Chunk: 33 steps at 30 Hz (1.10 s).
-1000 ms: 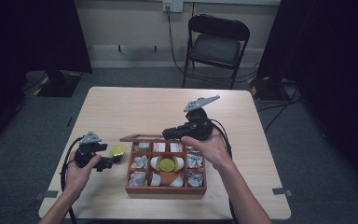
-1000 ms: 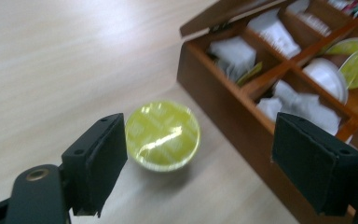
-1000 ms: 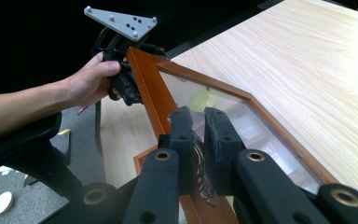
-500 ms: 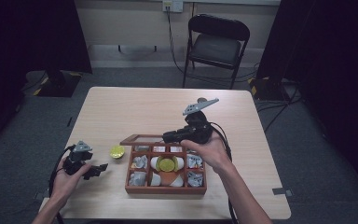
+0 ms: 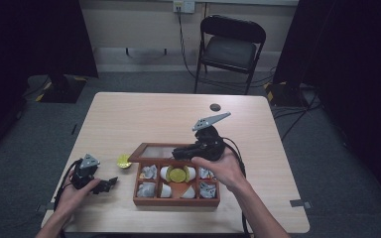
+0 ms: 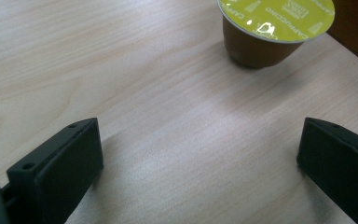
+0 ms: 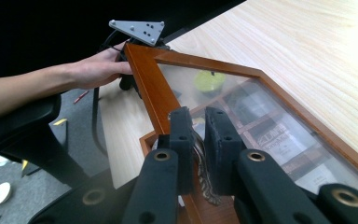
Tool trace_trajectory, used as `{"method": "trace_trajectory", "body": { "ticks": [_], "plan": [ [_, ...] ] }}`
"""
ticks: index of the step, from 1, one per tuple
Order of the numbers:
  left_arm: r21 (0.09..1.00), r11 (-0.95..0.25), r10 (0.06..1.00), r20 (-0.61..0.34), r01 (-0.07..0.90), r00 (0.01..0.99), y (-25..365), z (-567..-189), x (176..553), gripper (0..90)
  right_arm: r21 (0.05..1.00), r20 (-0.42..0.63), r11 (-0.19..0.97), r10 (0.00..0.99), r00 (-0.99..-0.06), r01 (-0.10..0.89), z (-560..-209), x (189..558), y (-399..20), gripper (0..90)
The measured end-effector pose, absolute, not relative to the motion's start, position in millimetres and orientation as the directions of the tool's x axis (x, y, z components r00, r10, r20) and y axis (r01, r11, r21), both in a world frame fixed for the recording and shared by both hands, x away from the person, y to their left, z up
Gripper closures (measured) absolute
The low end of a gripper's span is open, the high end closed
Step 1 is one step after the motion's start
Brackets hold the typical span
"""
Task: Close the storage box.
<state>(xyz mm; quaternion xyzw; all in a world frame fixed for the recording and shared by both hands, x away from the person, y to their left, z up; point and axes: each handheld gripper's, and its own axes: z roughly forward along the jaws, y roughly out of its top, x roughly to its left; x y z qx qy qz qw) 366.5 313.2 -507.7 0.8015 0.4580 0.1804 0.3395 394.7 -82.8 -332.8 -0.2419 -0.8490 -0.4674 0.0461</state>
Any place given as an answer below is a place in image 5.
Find black wall socket cable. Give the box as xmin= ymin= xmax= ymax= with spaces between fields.
xmin=177 ymin=7 xmax=200 ymax=80

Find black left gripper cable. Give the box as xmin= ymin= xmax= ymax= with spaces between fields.
xmin=53 ymin=159 xmax=83 ymax=212

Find grey tape strip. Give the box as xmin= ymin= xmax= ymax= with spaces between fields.
xmin=290 ymin=198 xmax=313 ymax=209
xmin=35 ymin=202 xmax=53 ymax=214

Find grey wall cable duct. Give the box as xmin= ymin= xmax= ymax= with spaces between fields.
xmin=93 ymin=47 xmax=283 ymax=66

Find set of silver foil packets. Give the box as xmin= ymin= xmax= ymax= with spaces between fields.
xmin=136 ymin=164 xmax=217 ymax=199

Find yellow round cake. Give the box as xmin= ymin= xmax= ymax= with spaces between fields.
xmin=166 ymin=165 xmax=191 ymax=183
xmin=117 ymin=154 xmax=133 ymax=170

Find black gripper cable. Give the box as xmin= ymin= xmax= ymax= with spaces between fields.
xmin=53 ymin=159 xmax=83 ymax=212
xmin=220 ymin=136 xmax=252 ymax=238

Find person's left hand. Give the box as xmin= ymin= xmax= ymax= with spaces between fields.
xmin=56 ymin=178 xmax=102 ymax=216

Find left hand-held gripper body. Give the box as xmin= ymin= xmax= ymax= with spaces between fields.
xmin=70 ymin=153 xmax=101 ymax=191

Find black folding chair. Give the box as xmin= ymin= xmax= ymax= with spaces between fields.
xmin=192 ymin=14 xmax=267 ymax=96

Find wooden box with glass lid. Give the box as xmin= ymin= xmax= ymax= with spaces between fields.
xmin=127 ymin=142 xmax=221 ymax=208

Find yellow and black stand base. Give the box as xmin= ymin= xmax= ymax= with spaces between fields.
xmin=263 ymin=80 xmax=310 ymax=108

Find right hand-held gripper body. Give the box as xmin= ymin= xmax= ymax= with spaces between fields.
xmin=191 ymin=111 xmax=232 ymax=163

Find person's right hand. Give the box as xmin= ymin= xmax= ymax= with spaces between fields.
xmin=190 ymin=147 xmax=246 ymax=193

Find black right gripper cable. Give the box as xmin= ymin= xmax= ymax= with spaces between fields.
xmin=220 ymin=136 xmax=252 ymax=238

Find black floor cables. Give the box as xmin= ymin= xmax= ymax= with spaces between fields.
xmin=271 ymin=88 xmax=322 ymax=141

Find white wall socket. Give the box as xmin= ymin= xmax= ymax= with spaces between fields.
xmin=173 ymin=0 xmax=196 ymax=14

